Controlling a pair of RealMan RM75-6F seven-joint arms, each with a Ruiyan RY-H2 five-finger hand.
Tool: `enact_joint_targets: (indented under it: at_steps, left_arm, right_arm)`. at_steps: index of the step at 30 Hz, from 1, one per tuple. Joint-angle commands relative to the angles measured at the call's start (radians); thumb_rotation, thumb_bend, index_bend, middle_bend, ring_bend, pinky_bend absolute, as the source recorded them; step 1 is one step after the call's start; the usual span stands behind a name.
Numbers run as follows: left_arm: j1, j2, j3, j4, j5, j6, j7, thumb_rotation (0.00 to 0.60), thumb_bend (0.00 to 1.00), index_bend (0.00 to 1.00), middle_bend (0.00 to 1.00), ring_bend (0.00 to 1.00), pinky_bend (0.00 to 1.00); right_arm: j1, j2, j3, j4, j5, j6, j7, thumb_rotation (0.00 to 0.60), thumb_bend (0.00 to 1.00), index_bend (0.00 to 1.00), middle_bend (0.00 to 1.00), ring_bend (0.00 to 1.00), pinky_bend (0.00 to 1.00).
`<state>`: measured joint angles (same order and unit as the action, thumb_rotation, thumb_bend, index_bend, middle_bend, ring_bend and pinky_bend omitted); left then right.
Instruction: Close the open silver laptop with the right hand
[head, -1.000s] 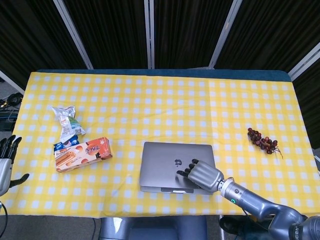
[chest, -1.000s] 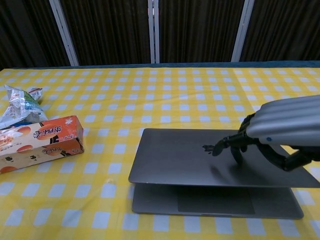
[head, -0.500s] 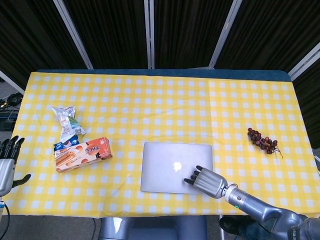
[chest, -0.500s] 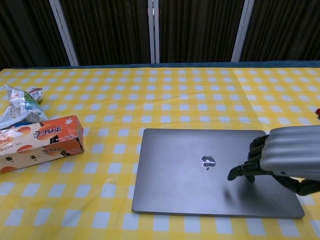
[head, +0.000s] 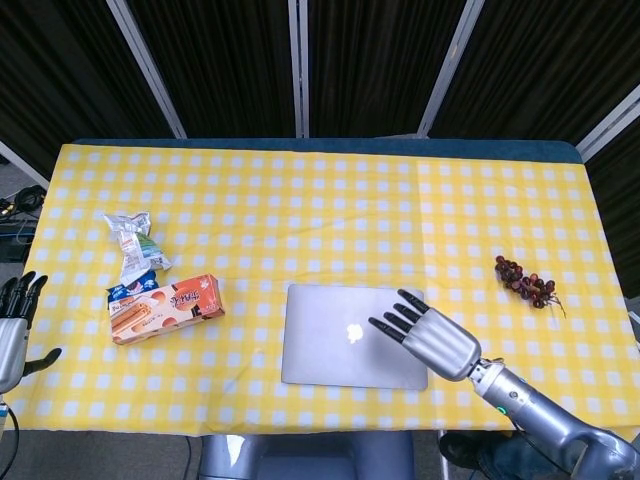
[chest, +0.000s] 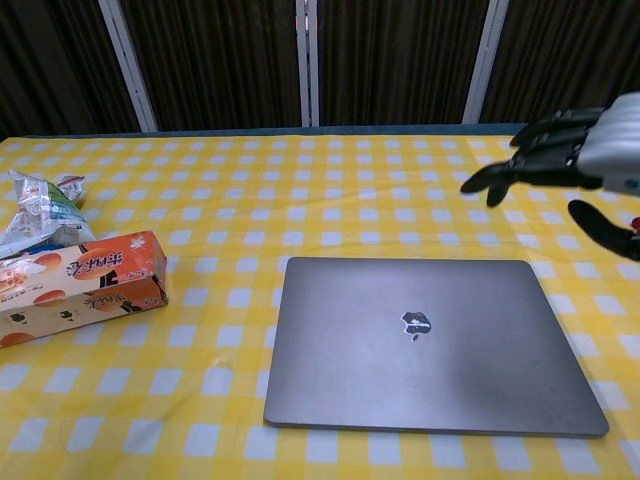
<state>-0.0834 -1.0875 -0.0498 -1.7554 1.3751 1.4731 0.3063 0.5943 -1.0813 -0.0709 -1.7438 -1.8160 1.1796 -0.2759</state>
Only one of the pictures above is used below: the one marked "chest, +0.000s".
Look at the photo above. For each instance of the dark red grape bunch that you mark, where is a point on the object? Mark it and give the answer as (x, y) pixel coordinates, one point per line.
(636, 225)

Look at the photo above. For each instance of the yellow white checked tablecloth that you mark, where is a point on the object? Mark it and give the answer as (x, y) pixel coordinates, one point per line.
(210, 210)

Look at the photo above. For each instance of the black curtain panel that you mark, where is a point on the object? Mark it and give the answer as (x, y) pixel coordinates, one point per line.
(220, 62)
(395, 60)
(570, 55)
(55, 65)

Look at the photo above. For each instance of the crumpled silver snack bag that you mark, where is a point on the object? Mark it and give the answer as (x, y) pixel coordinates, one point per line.
(40, 210)

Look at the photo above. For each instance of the grey laptop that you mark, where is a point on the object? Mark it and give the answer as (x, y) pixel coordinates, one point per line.
(430, 350)

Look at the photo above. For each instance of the blue white snack packet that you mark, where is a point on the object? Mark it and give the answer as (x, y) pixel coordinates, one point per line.
(47, 246)

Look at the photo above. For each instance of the orange biscuit box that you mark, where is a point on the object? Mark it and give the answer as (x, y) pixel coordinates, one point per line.
(85, 290)

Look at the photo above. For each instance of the blue felt table cover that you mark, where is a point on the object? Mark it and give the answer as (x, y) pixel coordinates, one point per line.
(300, 129)

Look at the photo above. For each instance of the white partition post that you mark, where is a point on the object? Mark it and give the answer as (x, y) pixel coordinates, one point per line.
(307, 62)
(485, 62)
(130, 65)

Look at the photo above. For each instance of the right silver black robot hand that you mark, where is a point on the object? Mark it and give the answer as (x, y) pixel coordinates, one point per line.
(612, 145)

